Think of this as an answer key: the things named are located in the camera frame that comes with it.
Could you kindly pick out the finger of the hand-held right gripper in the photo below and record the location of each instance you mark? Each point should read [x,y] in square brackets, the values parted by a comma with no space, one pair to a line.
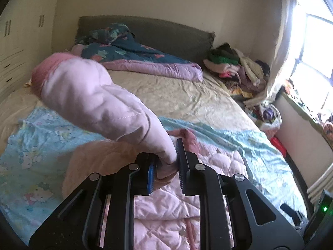
[290,212]

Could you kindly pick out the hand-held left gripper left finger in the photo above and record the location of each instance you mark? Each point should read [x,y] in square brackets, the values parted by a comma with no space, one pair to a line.
[150,180]

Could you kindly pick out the light blue cartoon blanket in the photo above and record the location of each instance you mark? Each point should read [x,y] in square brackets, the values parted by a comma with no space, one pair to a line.
[31,145]

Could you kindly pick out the cream curtain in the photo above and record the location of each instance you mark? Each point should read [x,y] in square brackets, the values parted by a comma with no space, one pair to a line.
[285,44]

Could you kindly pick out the pile of clothes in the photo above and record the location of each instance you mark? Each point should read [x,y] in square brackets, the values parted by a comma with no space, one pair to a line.
[234,65]

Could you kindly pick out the bag stuffed with clothes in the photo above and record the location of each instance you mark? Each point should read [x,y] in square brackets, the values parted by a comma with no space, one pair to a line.
[268,116]

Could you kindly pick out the window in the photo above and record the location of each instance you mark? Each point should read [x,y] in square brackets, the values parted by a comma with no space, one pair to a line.
[316,39]

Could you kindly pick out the pink quilted jacket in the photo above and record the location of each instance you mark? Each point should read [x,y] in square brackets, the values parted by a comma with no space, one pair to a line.
[98,101]

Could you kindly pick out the windowsill clutter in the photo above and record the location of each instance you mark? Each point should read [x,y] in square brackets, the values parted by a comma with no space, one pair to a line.
[307,104]

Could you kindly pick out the red plastic object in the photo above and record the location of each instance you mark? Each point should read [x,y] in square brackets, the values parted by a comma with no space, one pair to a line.
[278,143]

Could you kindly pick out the white ribbed radiator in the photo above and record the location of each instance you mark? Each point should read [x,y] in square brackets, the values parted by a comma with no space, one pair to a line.
[316,187]

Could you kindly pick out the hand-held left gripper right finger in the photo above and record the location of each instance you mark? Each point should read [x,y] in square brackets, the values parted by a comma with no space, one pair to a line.
[180,162]

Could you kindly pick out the cream wardrobe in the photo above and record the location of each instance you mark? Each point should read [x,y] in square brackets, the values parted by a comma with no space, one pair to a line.
[20,31]

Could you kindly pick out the grey padded headboard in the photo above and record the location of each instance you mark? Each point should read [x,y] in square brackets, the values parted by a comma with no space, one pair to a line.
[169,33]

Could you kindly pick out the dark blue floral quilt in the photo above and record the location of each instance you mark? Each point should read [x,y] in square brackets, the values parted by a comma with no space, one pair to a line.
[135,52]

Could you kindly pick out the bed with beige sheet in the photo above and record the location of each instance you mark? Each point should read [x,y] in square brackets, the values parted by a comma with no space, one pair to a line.
[169,93]

